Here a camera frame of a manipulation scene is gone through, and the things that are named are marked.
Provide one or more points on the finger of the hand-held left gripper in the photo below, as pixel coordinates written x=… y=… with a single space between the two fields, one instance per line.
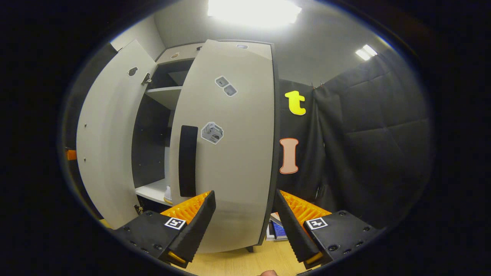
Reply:
x=71 y=154

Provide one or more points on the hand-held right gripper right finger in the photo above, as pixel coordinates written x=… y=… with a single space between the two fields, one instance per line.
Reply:
x=293 y=234

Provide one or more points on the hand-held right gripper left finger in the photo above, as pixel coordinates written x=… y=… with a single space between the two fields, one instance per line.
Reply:
x=195 y=234

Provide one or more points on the grey shoe cabinet door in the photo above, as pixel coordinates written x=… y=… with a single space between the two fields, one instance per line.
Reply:
x=107 y=134
x=238 y=172

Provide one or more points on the white shoe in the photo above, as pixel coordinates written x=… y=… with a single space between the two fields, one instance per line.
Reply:
x=167 y=193

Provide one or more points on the grey shoe cabinet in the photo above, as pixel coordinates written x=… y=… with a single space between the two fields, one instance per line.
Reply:
x=149 y=145

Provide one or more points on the grey cabinet shelf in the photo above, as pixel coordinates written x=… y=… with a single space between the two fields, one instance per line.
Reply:
x=153 y=191
x=167 y=96

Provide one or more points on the grey cabinet drawer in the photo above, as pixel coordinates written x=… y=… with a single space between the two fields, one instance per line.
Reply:
x=188 y=53

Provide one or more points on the blue cover book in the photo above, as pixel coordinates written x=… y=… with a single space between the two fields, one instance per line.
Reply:
x=279 y=230

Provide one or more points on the small ceiling light panel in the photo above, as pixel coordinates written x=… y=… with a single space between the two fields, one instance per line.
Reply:
x=366 y=52

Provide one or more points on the large ceiling light panel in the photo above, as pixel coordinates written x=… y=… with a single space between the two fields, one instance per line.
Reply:
x=255 y=11

